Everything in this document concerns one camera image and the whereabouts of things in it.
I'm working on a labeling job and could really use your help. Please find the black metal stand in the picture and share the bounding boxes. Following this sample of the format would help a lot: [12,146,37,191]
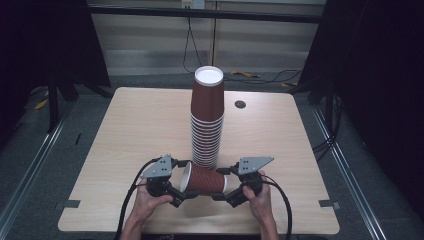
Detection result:
[46,71,79,134]

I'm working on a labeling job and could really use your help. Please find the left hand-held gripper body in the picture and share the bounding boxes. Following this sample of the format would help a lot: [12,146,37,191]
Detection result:
[139,154,178,198]

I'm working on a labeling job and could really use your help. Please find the stack of brown paper cups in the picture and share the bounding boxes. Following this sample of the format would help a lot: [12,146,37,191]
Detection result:
[189,65,226,170]

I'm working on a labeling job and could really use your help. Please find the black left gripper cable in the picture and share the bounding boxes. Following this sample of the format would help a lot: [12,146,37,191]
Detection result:
[114,157,163,240]

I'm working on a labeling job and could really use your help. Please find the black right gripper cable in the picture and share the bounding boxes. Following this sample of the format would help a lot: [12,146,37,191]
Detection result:
[261,174,294,240]

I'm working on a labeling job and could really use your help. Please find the person's right hand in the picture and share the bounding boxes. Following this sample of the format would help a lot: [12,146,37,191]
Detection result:
[242,170,273,221]

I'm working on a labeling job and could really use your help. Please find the person's left hand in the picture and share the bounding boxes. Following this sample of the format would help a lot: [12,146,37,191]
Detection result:
[133,184,174,221]

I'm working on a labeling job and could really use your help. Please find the black floor cable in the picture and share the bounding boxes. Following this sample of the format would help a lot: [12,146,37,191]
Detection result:
[223,68,304,85]

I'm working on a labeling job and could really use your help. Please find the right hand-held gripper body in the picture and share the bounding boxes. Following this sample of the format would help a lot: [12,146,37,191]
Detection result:
[233,156,275,197]

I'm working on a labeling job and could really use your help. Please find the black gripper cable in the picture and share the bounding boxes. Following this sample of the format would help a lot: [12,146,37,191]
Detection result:
[114,157,163,240]
[261,174,294,240]

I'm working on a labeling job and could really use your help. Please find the black cable bundle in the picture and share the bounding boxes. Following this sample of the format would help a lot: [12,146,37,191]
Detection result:
[311,93,344,162]

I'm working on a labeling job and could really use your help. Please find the black hanging cable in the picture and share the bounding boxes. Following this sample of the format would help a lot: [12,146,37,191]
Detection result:
[181,8,203,74]

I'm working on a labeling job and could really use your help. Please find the ribbed brown paper cup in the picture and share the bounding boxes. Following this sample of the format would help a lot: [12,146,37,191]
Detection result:
[179,161,228,197]

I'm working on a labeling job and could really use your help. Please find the white wall outlet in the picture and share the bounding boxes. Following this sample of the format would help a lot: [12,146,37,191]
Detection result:
[180,0,206,10]

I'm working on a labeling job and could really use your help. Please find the black curtain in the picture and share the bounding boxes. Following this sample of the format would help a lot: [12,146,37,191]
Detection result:
[296,0,424,221]
[0,0,112,148]

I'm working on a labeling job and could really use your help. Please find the black horizontal bar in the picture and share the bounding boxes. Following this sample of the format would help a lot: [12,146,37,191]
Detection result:
[87,4,326,24]

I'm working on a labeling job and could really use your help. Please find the metal floor rail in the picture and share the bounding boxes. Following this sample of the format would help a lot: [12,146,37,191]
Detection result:
[311,106,388,240]
[0,109,68,231]

